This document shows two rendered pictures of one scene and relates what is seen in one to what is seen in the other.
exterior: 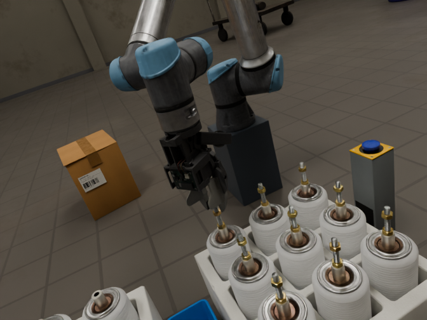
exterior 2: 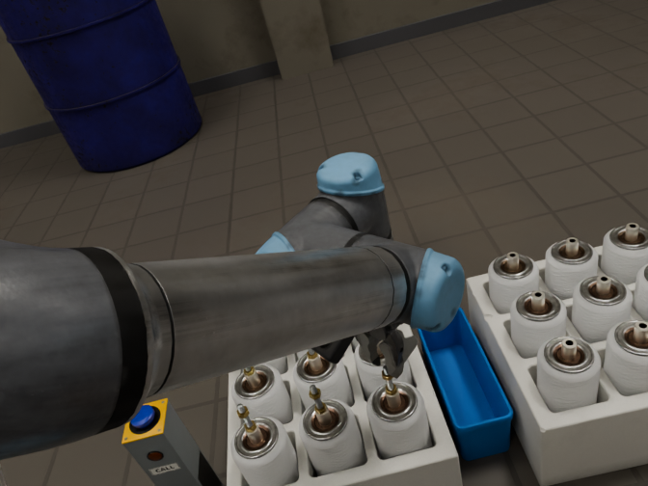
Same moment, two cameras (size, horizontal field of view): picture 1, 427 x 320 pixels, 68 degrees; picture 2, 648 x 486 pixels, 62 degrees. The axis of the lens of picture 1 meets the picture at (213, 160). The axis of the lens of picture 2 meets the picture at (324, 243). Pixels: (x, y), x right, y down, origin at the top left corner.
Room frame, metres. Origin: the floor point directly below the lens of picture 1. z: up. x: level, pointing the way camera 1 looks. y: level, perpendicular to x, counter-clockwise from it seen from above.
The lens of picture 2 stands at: (1.12, 0.16, 1.00)
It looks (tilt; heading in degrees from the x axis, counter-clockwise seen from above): 36 degrees down; 198
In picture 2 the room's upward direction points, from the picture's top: 16 degrees counter-clockwise
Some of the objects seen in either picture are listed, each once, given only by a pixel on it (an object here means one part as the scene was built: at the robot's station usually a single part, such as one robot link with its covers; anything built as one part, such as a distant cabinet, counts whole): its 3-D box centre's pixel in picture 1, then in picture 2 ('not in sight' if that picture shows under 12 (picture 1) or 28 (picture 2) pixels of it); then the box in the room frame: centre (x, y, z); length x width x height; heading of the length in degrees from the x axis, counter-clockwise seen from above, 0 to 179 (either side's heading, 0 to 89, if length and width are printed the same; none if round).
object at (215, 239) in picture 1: (225, 236); (393, 402); (0.58, 0.03, 0.25); 0.08 x 0.08 x 0.01
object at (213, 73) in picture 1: (227, 80); not in sight; (1.12, -0.13, 0.47); 0.13 x 0.12 x 0.14; 60
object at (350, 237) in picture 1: (345, 245); (268, 412); (0.53, -0.23, 0.16); 0.10 x 0.10 x 0.18
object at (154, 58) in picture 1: (165, 74); (353, 202); (0.57, 0.04, 0.64); 0.09 x 0.08 x 0.11; 150
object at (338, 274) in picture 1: (338, 270); not in sight; (0.39, -0.15, 0.26); 0.02 x 0.02 x 0.03
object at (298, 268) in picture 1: (304, 270); (327, 396); (0.50, -0.12, 0.16); 0.10 x 0.10 x 0.18
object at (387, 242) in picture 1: (387, 239); not in sight; (0.42, -0.26, 0.26); 0.02 x 0.02 x 0.03
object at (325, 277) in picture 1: (338, 275); not in sight; (0.39, -0.15, 0.25); 0.08 x 0.08 x 0.01
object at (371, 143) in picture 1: (370, 146); (143, 418); (0.65, -0.38, 0.32); 0.04 x 0.04 x 0.02
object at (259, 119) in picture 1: (245, 157); not in sight; (1.13, -0.12, 0.15); 0.18 x 0.18 x 0.30; 14
